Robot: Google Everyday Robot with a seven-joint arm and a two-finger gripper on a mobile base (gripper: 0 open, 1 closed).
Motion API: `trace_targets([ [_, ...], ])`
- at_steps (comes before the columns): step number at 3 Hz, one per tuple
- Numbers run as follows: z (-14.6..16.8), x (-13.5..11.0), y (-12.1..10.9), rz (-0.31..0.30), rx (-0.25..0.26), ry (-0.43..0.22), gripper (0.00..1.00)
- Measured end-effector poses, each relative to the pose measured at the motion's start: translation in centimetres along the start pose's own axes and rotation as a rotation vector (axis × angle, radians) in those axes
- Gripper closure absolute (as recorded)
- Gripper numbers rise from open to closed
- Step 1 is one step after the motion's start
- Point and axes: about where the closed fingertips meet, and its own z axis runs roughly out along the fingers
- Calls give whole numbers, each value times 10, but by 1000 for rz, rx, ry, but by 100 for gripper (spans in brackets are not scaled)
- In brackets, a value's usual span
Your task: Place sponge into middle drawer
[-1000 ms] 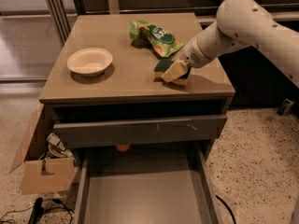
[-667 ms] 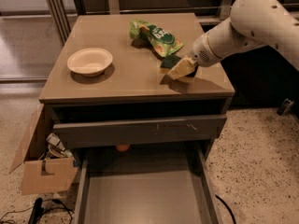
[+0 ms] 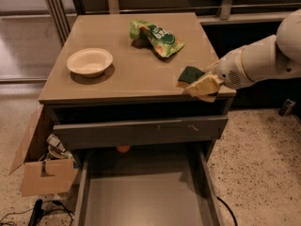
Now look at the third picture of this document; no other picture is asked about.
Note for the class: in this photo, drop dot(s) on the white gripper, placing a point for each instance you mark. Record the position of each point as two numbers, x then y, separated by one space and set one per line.
229 69

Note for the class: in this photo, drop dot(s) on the green yellow sponge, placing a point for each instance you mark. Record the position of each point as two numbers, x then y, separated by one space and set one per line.
190 75

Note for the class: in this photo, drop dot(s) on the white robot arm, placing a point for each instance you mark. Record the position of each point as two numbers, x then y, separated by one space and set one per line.
275 57

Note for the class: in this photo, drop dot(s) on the grey drawer cabinet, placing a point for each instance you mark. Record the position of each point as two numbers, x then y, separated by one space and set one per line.
138 85

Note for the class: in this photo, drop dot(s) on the grey open middle drawer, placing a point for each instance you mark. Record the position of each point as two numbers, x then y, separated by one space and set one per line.
147 188

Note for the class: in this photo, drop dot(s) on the grey top drawer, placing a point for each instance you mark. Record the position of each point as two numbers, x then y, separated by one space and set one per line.
120 133

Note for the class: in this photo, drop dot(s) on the green chip bag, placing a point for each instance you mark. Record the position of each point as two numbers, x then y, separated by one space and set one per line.
163 42

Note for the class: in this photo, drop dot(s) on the dark object on floor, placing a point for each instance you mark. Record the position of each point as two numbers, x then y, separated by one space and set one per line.
286 107

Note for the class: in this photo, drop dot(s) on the orange ball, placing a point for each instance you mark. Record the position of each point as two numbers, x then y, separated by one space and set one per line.
123 149

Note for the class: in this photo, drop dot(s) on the white paper bowl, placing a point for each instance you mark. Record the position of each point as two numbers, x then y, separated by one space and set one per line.
89 62

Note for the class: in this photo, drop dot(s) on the trash in cardboard box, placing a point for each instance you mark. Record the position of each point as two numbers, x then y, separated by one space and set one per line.
55 149

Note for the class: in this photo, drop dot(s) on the cardboard box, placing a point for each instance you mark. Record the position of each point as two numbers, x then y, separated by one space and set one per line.
42 177

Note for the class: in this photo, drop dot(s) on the black power strip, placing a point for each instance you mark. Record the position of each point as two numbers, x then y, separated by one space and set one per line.
37 213

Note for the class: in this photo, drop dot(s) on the metal shelf frame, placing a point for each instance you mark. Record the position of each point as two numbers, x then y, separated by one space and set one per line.
208 11

